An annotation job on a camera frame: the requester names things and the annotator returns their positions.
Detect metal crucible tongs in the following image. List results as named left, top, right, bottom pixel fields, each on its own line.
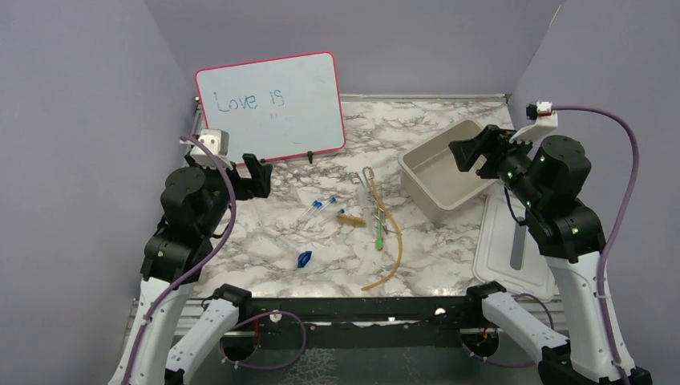
left=348, top=167, right=390, bottom=239

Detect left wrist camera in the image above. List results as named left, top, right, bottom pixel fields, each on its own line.
left=189, top=129, right=233, bottom=169

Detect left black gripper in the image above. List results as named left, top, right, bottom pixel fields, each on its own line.
left=188, top=149, right=273, bottom=235

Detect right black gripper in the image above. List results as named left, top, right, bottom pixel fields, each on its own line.
left=450, top=123, right=545, bottom=209

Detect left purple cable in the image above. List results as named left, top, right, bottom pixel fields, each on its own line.
left=120, top=135, right=238, bottom=385

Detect beige plastic bin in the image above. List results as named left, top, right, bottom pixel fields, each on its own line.
left=399, top=119, right=503, bottom=224

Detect blue capped test tube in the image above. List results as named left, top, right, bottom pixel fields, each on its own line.
left=297, top=201, right=322, bottom=222
left=313, top=197, right=337, bottom=217

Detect test tube brush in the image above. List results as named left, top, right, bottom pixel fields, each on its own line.
left=336, top=213, right=366, bottom=228

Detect yellow rubber tubing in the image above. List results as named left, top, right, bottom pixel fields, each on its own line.
left=361, top=177, right=403, bottom=292

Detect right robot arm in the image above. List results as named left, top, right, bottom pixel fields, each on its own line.
left=449, top=125, right=652, bottom=384

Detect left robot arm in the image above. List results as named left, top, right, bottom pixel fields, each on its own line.
left=110, top=153, right=273, bottom=384

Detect green handled tool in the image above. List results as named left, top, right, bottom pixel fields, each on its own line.
left=375, top=209, right=384, bottom=250

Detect white bin lid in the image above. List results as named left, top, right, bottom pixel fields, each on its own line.
left=472, top=195, right=556, bottom=302

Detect pink framed whiteboard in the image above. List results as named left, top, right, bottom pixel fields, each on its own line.
left=194, top=51, right=346, bottom=161

